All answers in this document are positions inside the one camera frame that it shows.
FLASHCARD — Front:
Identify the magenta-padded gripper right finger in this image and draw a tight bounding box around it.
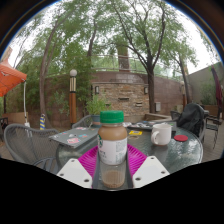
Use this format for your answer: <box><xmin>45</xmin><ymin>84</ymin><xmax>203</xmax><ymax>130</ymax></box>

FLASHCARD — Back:
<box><xmin>125</xmin><ymin>143</ymin><xmax>170</xmax><ymax>190</ymax></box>

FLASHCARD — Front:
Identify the flat round red coaster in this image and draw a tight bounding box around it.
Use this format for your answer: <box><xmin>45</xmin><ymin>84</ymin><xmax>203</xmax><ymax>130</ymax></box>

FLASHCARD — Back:
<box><xmin>173</xmin><ymin>134</ymin><xmax>189</xmax><ymax>143</ymax></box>

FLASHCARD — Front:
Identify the leaning pale trunk tree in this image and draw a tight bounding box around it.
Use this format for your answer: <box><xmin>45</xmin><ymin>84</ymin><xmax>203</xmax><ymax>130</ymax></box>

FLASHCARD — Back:
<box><xmin>13</xmin><ymin>0</ymin><xmax>111</xmax><ymax>129</ymax></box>

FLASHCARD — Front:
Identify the black metal patio chair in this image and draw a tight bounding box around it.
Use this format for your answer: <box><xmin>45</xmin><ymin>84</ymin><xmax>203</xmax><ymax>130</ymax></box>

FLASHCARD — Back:
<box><xmin>204</xmin><ymin>114</ymin><xmax>223</xmax><ymax>149</ymax></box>

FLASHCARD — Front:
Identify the green-capped brown drink bottle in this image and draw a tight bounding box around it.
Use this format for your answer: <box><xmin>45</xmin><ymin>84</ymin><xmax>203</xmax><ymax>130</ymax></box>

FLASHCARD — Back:
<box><xmin>97</xmin><ymin>110</ymin><xmax>129</xmax><ymax>190</ymax></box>

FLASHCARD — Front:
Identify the grey laptop with stickers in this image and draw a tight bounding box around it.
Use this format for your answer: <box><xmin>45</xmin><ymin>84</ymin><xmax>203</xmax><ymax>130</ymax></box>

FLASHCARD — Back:
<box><xmin>48</xmin><ymin>126</ymin><xmax>100</xmax><ymax>149</ymax></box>

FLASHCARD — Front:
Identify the closed maroon patio umbrella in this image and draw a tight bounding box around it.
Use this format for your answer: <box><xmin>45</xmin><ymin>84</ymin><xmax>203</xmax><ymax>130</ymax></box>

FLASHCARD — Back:
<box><xmin>210</xmin><ymin>64</ymin><xmax>224</xmax><ymax>111</ymax></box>

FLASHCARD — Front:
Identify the wooden globe lamp post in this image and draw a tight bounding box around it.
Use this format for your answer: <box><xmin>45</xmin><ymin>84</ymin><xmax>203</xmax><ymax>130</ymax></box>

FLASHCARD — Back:
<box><xmin>68</xmin><ymin>68</ymin><xmax>78</xmax><ymax>126</ymax></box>

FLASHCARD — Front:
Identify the orange patio umbrella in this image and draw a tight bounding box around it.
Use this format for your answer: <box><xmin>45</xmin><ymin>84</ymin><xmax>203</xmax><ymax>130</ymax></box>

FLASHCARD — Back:
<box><xmin>0</xmin><ymin>59</ymin><xmax>31</xmax><ymax>128</ymax></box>

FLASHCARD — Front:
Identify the white ceramic mug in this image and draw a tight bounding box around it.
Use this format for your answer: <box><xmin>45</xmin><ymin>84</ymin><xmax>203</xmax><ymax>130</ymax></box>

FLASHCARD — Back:
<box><xmin>150</xmin><ymin>123</ymin><xmax>173</xmax><ymax>147</ymax></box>

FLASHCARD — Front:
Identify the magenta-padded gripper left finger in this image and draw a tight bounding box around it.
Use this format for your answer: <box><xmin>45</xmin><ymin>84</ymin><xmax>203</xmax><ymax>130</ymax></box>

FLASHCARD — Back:
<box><xmin>56</xmin><ymin>145</ymin><xmax>102</xmax><ymax>191</ymax></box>

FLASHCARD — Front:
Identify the dark forked trunk tree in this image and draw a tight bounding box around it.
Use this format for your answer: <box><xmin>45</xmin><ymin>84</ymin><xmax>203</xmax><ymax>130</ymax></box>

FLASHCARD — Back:
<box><xmin>109</xmin><ymin>0</ymin><xmax>201</xmax><ymax>114</ymax></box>

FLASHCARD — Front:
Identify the blue yellow striped post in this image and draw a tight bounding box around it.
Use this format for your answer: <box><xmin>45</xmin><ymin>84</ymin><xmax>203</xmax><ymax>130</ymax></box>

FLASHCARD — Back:
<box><xmin>39</xmin><ymin>113</ymin><xmax>46</xmax><ymax>131</ymax></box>

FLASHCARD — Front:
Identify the slim trunk tree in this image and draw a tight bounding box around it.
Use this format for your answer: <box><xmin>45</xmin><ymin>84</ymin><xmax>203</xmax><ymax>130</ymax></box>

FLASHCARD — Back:
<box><xmin>163</xmin><ymin>33</ymin><xmax>208</xmax><ymax>105</ymax></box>

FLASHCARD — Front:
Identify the black laptop with stickers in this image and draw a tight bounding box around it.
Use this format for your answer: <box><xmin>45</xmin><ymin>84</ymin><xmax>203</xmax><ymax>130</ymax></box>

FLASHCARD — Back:
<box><xmin>126</xmin><ymin>120</ymin><xmax>178</xmax><ymax>132</ymax></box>

